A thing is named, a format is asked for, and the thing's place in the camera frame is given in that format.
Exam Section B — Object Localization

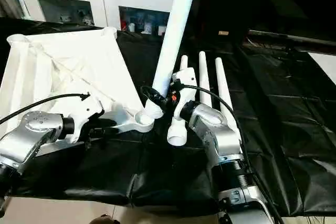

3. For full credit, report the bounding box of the white plastic table top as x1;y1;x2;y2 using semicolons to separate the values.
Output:
0;27;156;157

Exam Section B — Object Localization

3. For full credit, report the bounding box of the white plastic table leg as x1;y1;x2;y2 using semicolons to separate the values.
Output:
167;55;190;147
197;51;214;110
144;0;202;121
214;58;238;130

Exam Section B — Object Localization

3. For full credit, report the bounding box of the black work surface mat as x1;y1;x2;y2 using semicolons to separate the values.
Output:
0;17;336;217

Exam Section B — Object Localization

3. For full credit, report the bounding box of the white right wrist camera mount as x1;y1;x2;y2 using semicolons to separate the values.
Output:
171;79;199;125

